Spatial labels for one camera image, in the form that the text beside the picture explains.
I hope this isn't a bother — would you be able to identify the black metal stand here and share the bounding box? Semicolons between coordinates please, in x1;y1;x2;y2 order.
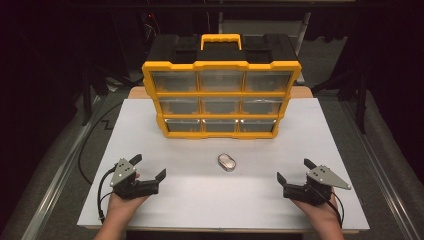
79;63;134;127
311;59;372;135

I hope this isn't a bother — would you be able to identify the person's right hand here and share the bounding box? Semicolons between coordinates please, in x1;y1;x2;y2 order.
293;188;343;228

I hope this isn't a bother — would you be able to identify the metal floor rail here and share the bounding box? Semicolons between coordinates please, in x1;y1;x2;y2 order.
19;94;104;240
338;98;419;240

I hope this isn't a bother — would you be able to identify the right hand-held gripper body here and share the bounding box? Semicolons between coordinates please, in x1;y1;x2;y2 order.
282;164;352;206

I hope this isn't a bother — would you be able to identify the transparent plastic drawer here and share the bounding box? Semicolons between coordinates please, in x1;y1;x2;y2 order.
239;118;278;134

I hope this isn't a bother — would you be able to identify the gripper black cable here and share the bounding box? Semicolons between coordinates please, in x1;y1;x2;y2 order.
96;167;117;224
316;188;345;229

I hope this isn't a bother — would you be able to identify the person's left hand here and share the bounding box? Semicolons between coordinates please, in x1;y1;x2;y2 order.
106;172;151;222

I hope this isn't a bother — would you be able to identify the yellow and black organizer cabinet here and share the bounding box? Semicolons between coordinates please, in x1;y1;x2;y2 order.
141;33;303;140

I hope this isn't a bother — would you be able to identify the black floor cable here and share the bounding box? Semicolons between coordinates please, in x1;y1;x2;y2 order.
77;99;124;185

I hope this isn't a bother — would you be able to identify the grid of clear bins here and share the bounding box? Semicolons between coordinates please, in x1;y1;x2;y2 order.
151;70;294;134

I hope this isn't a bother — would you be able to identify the white board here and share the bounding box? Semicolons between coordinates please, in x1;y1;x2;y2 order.
77;97;370;232

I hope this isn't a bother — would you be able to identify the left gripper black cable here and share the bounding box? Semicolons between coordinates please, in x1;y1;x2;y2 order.
96;167;117;224

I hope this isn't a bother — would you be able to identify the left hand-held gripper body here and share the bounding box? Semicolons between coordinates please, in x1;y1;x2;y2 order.
109;157;160;201

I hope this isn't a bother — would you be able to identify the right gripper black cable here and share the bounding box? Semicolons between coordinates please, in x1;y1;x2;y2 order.
316;188;345;229

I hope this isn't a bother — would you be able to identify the silver oval metal tin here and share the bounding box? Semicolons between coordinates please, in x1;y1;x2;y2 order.
217;152;237;173

